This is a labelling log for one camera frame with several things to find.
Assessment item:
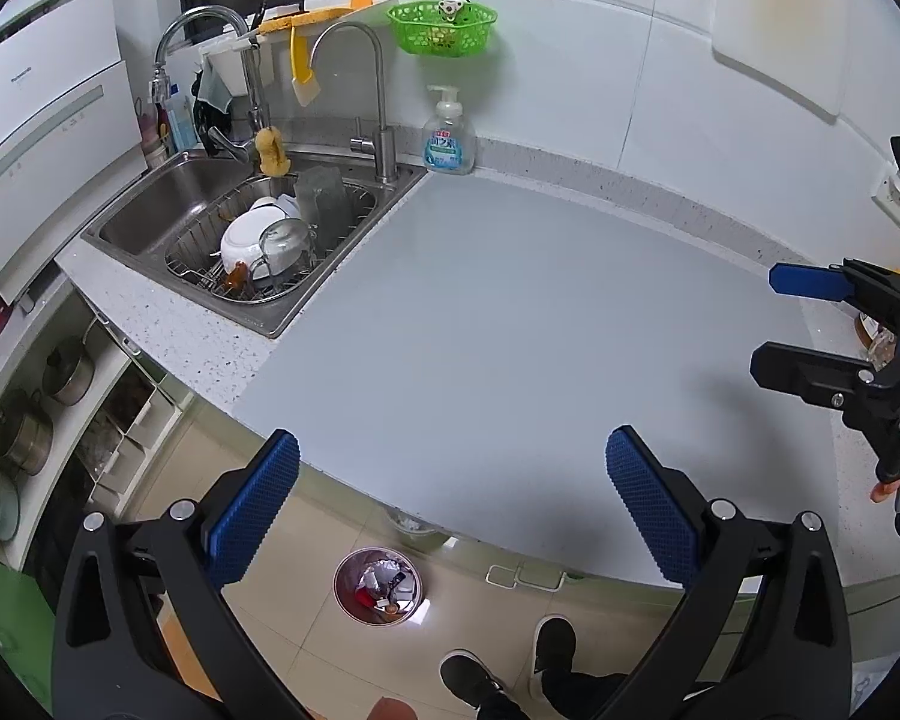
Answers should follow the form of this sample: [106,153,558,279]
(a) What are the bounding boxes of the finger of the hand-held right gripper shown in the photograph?
[769,259,900,331]
[750,341,882,410]

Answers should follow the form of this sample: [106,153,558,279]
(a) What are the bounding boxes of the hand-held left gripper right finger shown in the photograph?
[592,425,852,720]

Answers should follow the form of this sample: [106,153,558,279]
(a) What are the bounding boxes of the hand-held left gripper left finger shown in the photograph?
[51,429,302,720]

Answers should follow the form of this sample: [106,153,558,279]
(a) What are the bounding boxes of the round metal trash bin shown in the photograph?
[333,547,425,627]

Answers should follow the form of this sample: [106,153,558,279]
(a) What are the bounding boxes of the small clear container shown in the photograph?
[855,311,900,370]

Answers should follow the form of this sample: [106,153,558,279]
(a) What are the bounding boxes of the white storage bin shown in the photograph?
[75,367,177,511]

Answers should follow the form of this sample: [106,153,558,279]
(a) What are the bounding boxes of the person's right black shoe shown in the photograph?
[529,615,578,698]

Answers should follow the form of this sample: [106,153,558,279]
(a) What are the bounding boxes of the person's black shoe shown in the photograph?
[440,652,507,710]
[529,615,578,698]

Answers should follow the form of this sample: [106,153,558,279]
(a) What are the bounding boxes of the person's dark pants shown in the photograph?
[476,671,646,720]

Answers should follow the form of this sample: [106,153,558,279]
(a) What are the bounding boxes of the steel pot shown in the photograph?
[41,337,98,407]
[0,390,55,477]

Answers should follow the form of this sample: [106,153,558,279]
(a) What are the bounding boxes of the brown glass cup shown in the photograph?
[221,259,271,293]

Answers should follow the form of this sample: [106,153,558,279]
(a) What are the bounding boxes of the person's left black shoe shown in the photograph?
[440,652,507,710]

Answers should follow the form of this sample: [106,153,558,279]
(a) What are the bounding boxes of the white bowl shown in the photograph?
[220,195,301,282]

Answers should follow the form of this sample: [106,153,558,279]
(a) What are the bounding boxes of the frosted glass container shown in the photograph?
[294,165,350,230]

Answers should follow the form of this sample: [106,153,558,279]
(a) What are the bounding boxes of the stainless steel sink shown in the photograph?
[81,150,428,338]

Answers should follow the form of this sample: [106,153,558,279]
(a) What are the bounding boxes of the yellow sponge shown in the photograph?
[253,127,292,179]

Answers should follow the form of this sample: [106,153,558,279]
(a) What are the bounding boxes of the hand soap pump bottle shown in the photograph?
[420,85,475,177]

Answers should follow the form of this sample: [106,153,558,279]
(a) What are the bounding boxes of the blue detergent bottle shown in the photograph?
[166,82,200,153]

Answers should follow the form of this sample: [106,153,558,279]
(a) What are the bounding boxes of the white dishwasher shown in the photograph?
[0,0,147,308]

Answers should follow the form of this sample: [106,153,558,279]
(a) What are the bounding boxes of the grey dish cloth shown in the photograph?
[195,56,233,113]

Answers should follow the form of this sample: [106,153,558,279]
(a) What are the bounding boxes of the green plastic basket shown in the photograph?
[386,0,498,59]

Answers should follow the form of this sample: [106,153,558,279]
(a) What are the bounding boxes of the slim steel gooseneck faucet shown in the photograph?
[311,21,400,185]

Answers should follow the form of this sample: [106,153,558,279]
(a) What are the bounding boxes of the yellow dish brush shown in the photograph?
[289,24,323,106]

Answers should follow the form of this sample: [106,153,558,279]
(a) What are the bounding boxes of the yellow plastic rack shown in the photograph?
[259,0,376,37]

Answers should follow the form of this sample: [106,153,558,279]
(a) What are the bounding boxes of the tall chrome sprayer faucet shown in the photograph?
[148,6,271,158]

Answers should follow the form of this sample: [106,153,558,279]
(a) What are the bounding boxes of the white wall socket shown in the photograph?
[874,169,900,222]

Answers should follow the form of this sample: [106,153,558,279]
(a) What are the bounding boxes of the steel wire dish basket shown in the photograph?
[165,176,380,305]

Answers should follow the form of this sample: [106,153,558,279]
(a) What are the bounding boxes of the white wall-mounted panel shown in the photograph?
[709,0,863,121]

